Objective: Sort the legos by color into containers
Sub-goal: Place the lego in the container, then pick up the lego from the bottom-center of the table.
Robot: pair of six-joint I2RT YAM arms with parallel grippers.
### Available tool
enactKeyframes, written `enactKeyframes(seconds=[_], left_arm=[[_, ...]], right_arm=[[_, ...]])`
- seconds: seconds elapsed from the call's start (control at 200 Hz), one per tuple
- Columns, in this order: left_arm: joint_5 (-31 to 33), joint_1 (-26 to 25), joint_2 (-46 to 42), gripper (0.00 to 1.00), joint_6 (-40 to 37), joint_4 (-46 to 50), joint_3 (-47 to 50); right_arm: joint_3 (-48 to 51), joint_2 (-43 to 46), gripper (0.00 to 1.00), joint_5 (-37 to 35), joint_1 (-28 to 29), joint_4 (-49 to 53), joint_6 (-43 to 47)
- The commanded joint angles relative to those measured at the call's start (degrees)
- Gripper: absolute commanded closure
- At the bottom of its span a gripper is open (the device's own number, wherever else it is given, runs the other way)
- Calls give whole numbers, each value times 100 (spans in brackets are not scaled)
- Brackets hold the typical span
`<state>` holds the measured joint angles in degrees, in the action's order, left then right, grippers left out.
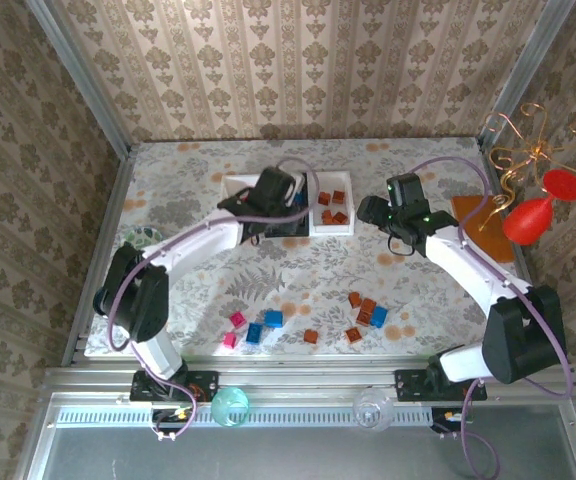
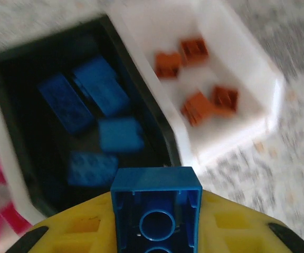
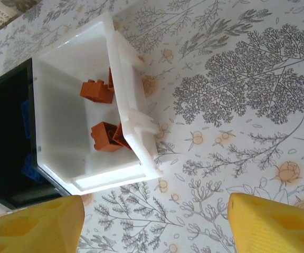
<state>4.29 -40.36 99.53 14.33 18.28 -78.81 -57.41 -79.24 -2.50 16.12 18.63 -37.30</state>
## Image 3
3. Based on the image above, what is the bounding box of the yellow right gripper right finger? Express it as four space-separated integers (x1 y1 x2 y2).
227 192 304 253

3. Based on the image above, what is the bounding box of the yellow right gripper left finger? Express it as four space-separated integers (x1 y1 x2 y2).
0 195 86 253

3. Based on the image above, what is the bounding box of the white plastic bin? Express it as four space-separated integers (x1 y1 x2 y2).
32 12 166 196

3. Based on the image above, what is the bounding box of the blue lego brick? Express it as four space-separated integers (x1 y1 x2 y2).
21 100 33 138
21 154 47 185

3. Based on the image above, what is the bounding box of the black plastic bin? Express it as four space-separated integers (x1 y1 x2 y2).
0 57 71 210

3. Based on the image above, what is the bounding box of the orange lego brick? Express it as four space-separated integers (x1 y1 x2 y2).
112 122 134 151
107 67 116 92
79 79 115 105
91 121 128 153

